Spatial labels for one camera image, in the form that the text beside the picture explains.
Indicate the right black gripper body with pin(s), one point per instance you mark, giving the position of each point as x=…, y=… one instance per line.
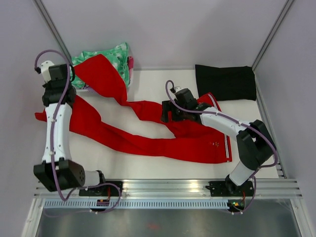
x=182, y=115

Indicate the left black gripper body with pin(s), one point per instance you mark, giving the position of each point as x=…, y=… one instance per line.
x=47, y=86

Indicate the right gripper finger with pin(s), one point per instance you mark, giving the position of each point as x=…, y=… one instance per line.
x=166, y=115
x=173, y=114

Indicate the red trousers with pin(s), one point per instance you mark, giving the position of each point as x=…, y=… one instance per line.
x=134, y=126

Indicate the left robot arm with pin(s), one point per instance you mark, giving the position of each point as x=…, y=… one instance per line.
x=57, y=170

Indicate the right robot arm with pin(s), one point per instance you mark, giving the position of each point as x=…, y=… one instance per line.
x=254, y=143

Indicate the folded black trousers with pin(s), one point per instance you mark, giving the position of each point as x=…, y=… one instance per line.
x=230, y=83

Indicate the white laundry basket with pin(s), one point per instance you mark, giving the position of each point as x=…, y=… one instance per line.
x=89, y=89

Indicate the pink garment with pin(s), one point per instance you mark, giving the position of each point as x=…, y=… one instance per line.
x=130, y=63

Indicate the green tie-dye garment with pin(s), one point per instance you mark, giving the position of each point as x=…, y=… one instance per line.
x=118, y=56

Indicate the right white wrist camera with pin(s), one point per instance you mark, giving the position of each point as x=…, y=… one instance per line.
x=178, y=88

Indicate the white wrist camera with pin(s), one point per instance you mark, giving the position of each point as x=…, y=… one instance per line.
x=43, y=69
x=178, y=88

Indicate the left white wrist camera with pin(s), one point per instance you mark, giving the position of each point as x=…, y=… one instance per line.
x=43, y=69

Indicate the left frame post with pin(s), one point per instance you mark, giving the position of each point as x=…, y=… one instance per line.
x=40, y=6

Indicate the frame post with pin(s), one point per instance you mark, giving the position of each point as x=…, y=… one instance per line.
x=40, y=6
x=273, y=31

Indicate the slotted cable duct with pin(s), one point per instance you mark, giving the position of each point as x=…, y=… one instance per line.
x=139, y=203

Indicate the right frame post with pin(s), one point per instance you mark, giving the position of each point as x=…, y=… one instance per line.
x=273, y=31

